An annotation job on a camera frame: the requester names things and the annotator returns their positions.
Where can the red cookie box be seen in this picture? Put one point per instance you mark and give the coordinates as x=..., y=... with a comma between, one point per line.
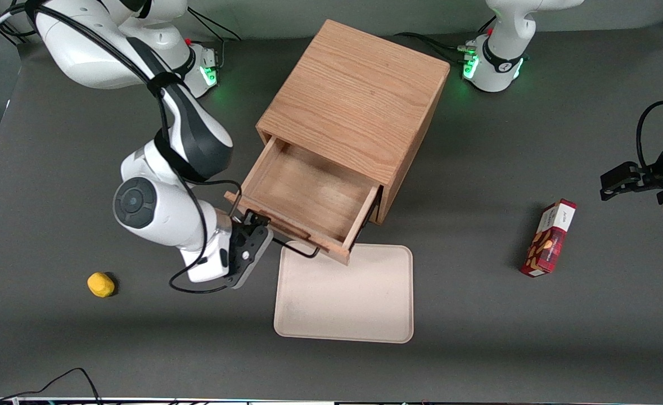
x=550, y=239

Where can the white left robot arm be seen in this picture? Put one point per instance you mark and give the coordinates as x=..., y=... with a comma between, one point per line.
x=500, y=50

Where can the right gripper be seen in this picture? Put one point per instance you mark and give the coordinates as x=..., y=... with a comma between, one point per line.
x=251, y=220

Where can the wooden drawer cabinet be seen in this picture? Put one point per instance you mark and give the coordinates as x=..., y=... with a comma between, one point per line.
x=359, y=95

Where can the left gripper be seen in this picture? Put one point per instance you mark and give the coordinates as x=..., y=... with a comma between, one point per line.
x=648, y=175

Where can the beige plastic tray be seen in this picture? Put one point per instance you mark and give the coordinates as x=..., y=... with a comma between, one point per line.
x=343, y=298

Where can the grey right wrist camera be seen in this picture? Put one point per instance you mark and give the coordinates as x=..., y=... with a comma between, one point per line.
x=249, y=253

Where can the yellow lemon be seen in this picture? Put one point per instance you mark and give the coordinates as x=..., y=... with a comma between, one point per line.
x=100, y=284

